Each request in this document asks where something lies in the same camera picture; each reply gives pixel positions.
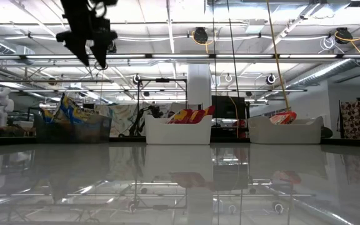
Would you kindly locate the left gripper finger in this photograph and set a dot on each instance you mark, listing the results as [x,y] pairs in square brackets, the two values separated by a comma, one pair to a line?
[79,51]
[101,56]

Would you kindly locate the white plastic bin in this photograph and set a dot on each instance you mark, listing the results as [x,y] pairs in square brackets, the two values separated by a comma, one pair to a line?
[180,134]

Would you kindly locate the orange ramen noodle pack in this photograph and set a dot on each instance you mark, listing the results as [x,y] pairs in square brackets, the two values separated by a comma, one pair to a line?
[282,118]

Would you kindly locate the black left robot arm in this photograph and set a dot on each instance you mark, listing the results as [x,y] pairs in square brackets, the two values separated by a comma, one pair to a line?
[83,9]

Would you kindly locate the black background robot station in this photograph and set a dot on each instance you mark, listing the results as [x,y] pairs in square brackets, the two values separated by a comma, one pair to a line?
[142,118]

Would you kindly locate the dark grey plastic bin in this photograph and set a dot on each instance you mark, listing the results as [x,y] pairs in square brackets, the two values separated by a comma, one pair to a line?
[73,132]

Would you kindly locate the long ceiling light bar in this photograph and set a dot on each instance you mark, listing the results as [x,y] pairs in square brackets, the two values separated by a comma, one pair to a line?
[183,56]

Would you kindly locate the black screen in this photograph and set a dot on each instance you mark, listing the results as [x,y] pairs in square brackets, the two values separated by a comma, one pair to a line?
[227,107]

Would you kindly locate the pale grey plastic bin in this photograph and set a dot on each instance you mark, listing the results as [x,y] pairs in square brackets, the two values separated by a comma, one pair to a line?
[286,134]

